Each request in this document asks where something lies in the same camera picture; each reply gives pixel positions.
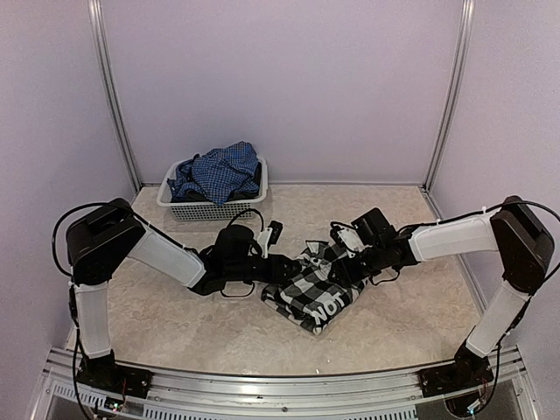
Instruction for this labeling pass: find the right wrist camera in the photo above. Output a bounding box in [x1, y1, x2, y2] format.
[330, 221, 364, 258]

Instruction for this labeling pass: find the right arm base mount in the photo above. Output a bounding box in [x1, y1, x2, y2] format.
[418, 341, 494, 398]

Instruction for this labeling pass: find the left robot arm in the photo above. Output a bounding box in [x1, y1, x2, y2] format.
[60, 199, 301, 389]

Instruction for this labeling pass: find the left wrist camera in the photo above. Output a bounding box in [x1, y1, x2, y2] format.
[256, 220, 284, 259]

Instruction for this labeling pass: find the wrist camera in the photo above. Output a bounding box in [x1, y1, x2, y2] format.
[256, 220, 284, 259]
[330, 221, 364, 258]

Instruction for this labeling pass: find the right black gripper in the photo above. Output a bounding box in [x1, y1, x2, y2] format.
[327, 243, 386, 288]

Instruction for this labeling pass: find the right aluminium frame post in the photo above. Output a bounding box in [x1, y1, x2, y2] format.
[423, 0, 476, 195]

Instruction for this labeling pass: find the blue checkered shirt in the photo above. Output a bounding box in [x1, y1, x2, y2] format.
[167, 141, 262, 206]

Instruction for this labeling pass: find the front aluminium rail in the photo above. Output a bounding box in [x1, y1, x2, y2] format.
[41, 356, 533, 420]

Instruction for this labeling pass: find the black white plaid shirt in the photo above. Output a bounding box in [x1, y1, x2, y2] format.
[261, 241, 367, 336]

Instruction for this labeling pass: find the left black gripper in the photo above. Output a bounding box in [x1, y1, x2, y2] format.
[227, 254, 303, 285]

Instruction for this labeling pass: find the aluminium frame post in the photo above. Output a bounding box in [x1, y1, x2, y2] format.
[423, 0, 476, 195]
[87, 0, 144, 194]

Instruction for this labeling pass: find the left aluminium frame post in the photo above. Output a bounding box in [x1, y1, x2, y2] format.
[87, 0, 144, 194]

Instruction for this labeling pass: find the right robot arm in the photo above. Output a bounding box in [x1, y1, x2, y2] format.
[330, 196, 559, 389]

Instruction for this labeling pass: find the white plastic basket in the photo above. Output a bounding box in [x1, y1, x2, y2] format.
[156, 156, 269, 221]

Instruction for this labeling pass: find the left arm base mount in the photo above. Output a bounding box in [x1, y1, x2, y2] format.
[73, 339, 154, 399]

